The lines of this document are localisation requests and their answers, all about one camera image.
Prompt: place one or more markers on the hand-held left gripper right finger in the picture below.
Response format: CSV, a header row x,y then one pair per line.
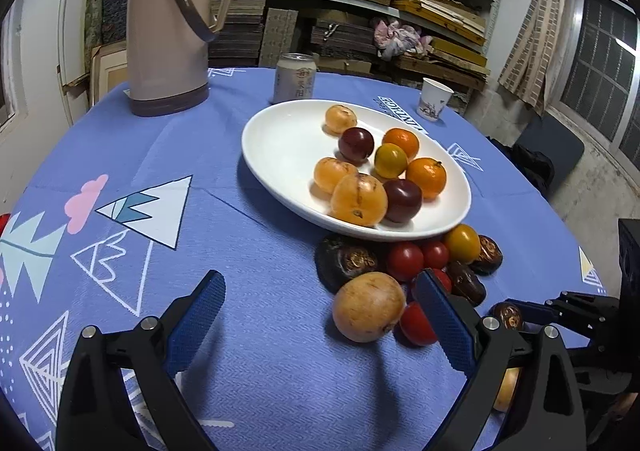
x,y
445,321

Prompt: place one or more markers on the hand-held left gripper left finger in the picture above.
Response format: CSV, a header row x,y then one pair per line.
x,y
197,321

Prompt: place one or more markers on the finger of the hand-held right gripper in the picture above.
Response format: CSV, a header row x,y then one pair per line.
x,y
600,371
537,316

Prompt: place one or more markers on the red cherry tomato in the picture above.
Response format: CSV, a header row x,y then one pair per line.
x,y
434,253
417,323
442,279
405,261

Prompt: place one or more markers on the yellow loquat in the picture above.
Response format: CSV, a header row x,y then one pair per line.
x,y
358,198
330,174
341,118
505,388
369,306

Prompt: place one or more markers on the yellow tomato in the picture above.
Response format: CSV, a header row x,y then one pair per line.
x,y
462,243
390,160

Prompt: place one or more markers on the dark red plum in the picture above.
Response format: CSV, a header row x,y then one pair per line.
x,y
356,145
402,200

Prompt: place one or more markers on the orange mandarin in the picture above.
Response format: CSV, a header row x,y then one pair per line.
x,y
401,141
426,177

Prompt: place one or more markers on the white oval plate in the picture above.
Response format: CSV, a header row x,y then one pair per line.
x,y
285,151

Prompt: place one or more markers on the person's right hand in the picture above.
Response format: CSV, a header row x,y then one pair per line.
x,y
624,401

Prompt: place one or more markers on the blue printed tablecloth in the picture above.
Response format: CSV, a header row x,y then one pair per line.
x,y
280,381

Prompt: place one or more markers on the dark blue chair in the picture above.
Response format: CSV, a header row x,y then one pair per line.
x,y
560,141

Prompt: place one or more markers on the black cloth pile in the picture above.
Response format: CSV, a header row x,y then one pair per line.
x,y
530,166

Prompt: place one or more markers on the window with metal grid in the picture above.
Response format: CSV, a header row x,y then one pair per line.
x,y
600,56

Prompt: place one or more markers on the white paper cup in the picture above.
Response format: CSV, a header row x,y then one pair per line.
x,y
434,101

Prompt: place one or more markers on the brick pattern curtain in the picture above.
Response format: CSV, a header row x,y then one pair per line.
x,y
537,31

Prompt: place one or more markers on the silver drink can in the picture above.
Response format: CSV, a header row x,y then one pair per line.
x,y
295,81

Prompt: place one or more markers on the beige framed panel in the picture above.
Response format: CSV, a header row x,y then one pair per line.
x,y
107,73

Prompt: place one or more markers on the pink cloth bundle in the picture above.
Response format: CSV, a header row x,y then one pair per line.
x,y
400,38

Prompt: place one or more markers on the beige thermos jug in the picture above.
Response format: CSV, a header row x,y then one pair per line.
x,y
165,31

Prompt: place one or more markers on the white framed window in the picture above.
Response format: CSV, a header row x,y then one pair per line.
x,y
7,81

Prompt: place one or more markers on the white door panel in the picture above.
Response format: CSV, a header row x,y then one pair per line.
x,y
72,31

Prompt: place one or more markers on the grey stone slab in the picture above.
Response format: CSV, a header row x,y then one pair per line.
x,y
95,1

